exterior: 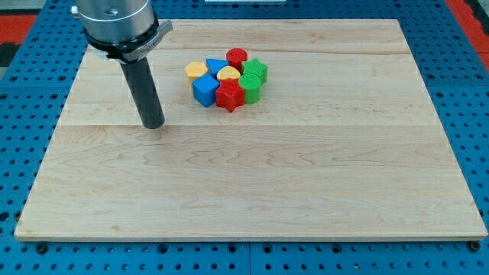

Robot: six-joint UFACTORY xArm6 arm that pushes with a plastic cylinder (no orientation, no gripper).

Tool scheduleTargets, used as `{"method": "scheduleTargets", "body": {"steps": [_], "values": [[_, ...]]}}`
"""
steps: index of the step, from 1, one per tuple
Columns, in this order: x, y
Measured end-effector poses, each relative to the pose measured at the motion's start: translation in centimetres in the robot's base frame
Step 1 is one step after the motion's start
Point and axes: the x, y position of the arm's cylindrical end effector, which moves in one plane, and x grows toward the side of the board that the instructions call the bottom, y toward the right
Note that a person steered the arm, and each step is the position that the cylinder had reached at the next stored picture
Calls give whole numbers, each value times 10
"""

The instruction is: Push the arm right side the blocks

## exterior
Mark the blue triangle block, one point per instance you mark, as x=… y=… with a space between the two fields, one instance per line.
x=215 y=65

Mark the yellow heart block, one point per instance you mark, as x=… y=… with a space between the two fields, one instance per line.
x=228 y=72

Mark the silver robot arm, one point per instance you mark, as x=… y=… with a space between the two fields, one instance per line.
x=123 y=30

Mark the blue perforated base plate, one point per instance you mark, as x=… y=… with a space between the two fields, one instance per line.
x=38 y=79

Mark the blue cube block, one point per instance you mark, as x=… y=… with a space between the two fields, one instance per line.
x=204 y=89

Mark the light wooden board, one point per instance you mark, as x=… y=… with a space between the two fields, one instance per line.
x=344 y=145

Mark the yellow hexagon block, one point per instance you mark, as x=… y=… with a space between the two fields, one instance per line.
x=194 y=70

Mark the green cylinder block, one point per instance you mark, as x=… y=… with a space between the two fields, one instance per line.
x=251 y=85

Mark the green star block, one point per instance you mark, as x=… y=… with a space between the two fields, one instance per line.
x=257 y=68

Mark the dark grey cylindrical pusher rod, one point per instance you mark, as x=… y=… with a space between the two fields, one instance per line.
x=144 y=93

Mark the red star block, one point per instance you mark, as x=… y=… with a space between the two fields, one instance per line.
x=229 y=95

